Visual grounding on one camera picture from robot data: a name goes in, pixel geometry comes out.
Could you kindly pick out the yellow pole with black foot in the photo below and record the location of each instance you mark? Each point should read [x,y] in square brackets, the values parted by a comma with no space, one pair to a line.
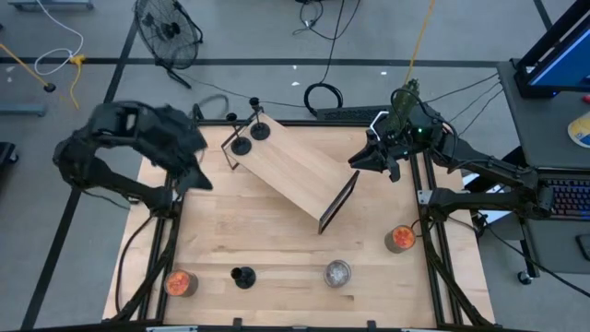
[49,86]

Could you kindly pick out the yellow and blue round pad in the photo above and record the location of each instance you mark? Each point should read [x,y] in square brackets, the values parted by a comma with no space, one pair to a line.
[581,130]

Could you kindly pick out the wooden shelf riser black frame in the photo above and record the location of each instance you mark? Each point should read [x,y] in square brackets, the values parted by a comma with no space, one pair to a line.
[295,170]

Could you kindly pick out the grey desk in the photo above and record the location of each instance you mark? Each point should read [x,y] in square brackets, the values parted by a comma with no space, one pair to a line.
[544,138]

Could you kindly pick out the orange candle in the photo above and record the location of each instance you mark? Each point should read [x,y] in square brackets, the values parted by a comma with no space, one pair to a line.
[400,239]
[180,283]

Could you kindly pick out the candle tin with floral label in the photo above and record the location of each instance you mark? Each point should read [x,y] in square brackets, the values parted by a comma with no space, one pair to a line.
[337,273]

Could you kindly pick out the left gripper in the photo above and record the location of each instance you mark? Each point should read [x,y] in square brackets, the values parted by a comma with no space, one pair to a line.
[177,138]

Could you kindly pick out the grey metal floor base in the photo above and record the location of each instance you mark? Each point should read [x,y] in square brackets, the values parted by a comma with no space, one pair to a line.
[22,110]
[50,4]

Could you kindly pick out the backlit black keyboard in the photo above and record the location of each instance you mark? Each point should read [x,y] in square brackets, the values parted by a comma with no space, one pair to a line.
[571,198]

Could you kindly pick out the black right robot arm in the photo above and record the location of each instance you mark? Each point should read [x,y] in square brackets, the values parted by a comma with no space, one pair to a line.
[484,168]

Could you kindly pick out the black candlestick holder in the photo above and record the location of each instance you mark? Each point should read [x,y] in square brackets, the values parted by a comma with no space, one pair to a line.
[241,146]
[260,132]
[244,278]

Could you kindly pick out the computer monitor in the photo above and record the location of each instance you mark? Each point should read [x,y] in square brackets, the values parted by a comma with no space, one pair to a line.
[562,60]

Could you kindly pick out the black desk caster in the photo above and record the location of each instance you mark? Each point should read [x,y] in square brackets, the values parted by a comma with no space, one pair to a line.
[524,277]

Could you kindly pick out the black power strip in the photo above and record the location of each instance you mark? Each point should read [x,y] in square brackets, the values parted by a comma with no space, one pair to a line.
[345,113]

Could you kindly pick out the white sheet under desk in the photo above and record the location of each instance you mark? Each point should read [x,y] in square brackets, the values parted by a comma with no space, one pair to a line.
[495,214]

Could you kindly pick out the black floor object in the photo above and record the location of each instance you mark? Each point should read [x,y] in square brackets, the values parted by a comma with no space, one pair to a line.
[7,154]

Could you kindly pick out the green cactus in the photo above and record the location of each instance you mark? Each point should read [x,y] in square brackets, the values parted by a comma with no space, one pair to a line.
[405,103]

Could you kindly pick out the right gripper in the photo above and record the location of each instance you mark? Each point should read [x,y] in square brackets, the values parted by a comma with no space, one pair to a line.
[392,150]

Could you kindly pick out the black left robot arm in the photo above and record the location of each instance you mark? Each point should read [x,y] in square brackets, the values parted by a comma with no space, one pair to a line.
[92,170]

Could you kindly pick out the black aluminium rig frame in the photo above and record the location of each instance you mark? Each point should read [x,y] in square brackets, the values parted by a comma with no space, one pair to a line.
[313,122]

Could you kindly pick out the black floor fan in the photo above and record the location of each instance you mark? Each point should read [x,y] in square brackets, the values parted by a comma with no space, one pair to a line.
[171,30]

